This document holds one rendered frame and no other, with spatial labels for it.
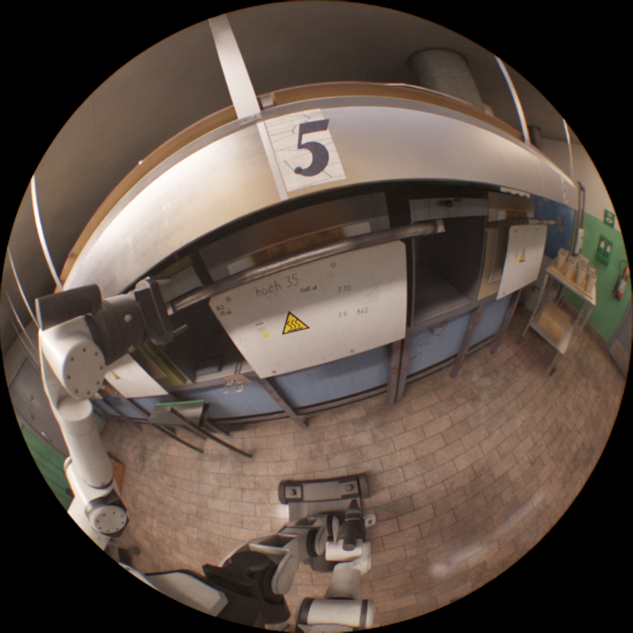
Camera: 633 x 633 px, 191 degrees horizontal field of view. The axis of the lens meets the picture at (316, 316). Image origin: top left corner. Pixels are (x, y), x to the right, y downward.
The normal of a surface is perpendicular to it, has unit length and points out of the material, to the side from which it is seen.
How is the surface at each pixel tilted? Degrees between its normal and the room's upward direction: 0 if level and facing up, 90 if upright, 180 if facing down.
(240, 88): 90
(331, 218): 90
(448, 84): 90
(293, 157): 80
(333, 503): 0
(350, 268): 90
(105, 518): 107
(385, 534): 0
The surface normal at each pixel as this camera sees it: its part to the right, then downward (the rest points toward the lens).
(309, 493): -0.26, -0.77
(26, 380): 0.96, -0.28
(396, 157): 0.07, 0.42
